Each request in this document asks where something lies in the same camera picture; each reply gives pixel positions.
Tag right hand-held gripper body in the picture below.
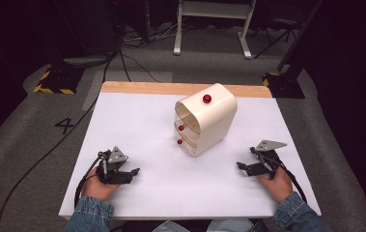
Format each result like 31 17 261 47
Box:
249 139 288 180

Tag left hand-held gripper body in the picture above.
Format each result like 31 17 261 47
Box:
96 146 134 186

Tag person's left hand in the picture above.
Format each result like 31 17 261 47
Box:
81 174 121 201

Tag person's right hand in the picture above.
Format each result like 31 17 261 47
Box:
255 166 294 205

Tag white table cover sheet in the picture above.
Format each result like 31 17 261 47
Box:
58 91 323 218

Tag cream drawer cabinet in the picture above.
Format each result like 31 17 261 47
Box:
174 82 239 159

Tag cream drawer with red knob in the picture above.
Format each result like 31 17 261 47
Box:
175 134 201 158
174 119 202 144

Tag black yellow striped stand base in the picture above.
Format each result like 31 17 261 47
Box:
262 71 306 100
32 65 86 96

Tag black tripod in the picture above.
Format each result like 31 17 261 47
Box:
253 16 304 60

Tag right hand-held gripper black cable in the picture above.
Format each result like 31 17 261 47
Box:
276 158 308 205

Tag hand-held gripper black cable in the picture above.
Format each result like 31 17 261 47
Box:
73 154 105 209
276 158 308 205

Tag left hand-held gripper black cable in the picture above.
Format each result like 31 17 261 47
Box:
73 154 105 209

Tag long black floor cable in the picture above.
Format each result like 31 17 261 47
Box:
0 47 123 232

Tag black slanted stand post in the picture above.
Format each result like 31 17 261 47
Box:
276 0 324 73

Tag bundle of floor cables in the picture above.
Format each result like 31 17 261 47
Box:
121 17 185 50

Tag white metal desk frame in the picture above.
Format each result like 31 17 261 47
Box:
173 0 258 60

